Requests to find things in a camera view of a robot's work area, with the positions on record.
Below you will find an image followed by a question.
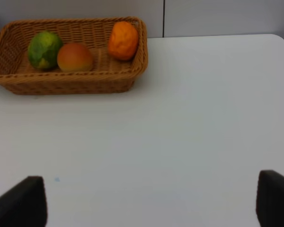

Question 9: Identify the orange wicker basket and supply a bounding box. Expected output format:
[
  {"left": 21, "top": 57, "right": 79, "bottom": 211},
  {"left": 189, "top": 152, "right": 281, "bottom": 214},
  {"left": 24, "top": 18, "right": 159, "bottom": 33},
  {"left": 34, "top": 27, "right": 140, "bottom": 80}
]
[{"left": 0, "top": 16, "right": 149, "bottom": 96}]

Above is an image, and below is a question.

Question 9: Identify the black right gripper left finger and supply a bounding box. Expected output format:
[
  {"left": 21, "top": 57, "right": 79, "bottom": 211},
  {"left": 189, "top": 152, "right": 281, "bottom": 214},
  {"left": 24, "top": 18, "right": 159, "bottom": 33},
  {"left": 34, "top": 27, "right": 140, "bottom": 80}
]
[{"left": 0, "top": 176, "right": 48, "bottom": 227}]

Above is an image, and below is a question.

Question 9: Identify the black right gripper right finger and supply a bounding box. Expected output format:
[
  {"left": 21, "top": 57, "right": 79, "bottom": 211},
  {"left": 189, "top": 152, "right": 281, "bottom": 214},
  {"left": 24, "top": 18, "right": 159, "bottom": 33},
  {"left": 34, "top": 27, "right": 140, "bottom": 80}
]
[{"left": 256, "top": 170, "right": 284, "bottom": 227}]

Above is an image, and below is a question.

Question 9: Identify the red yellow peach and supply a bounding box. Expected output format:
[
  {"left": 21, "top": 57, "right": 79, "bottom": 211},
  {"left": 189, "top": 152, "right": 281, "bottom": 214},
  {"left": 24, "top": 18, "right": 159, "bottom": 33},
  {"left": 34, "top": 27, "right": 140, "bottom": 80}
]
[{"left": 57, "top": 43, "right": 93, "bottom": 72}]

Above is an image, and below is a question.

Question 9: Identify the orange tangerine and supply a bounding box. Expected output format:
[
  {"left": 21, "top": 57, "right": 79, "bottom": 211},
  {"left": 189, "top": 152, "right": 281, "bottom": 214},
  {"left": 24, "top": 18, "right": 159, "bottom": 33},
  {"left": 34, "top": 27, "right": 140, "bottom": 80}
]
[{"left": 108, "top": 21, "right": 139, "bottom": 61}]

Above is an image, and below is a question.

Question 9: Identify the green mango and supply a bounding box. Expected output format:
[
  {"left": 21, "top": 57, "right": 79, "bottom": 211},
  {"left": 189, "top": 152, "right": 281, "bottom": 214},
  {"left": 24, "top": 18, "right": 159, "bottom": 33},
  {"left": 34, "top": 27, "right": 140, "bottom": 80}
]
[{"left": 27, "top": 31, "right": 63, "bottom": 70}]

